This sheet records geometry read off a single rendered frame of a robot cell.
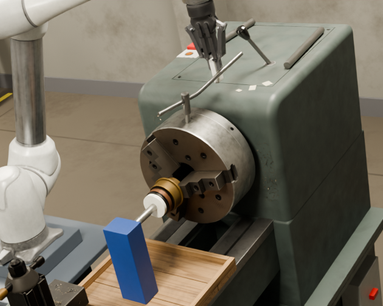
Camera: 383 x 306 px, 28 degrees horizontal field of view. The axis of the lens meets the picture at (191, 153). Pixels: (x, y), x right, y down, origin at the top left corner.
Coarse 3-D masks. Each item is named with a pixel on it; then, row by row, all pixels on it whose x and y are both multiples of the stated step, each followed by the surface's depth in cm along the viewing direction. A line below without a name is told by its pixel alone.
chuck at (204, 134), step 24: (168, 120) 214; (144, 144) 216; (168, 144) 211; (192, 144) 206; (216, 144) 204; (144, 168) 221; (192, 168) 223; (216, 168) 206; (240, 168) 208; (216, 192) 210; (240, 192) 211; (192, 216) 221; (216, 216) 215
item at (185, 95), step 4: (184, 92) 205; (184, 96) 204; (188, 96) 205; (184, 100) 205; (188, 100) 205; (184, 104) 205; (188, 104) 206; (184, 108) 206; (188, 108) 206; (184, 112) 207; (188, 112) 207; (188, 116) 208; (188, 120) 208
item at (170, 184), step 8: (160, 184) 205; (168, 184) 205; (176, 184) 205; (152, 192) 203; (160, 192) 202; (168, 192) 203; (176, 192) 204; (168, 200) 202; (176, 200) 204; (168, 208) 203
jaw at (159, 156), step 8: (152, 136) 213; (152, 144) 211; (160, 144) 212; (144, 152) 212; (152, 152) 210; (160, 152) 211; (168, 152) 212; (152, 160) 212; (160, 160) 210; (168, 160) 211; (176, 160) 213; (152, 168) 211; (160, 168) 209; (168, 168) 210; (176, 168) 211; (160, 176) 207; (168, 176) 208
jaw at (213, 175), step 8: (232, 168) 206; (192, 176) 208; (200, 176) 206; (208, 176) 205; (216, 176) 203; (224, 176) 206; (232, 176) 206; (184, 184) 205; (192, 184) 205; (200, 184) 204; (208, 184) 205; (216, 184) 203; (224, 184) 206; (184, 192) 205; (192, 192) 207; (200, 192) 205
